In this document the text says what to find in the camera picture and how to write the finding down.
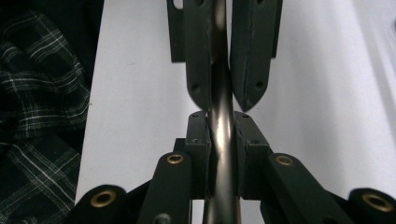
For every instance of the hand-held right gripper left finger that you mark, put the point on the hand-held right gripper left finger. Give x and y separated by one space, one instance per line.
197 155

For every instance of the metal table knife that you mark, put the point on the metal table knife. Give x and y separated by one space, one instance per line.
221 124

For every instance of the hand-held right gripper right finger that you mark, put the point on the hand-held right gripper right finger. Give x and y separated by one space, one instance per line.
250 158

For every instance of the dark plaid clothing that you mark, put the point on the dark plaid clothing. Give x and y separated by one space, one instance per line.
40 93

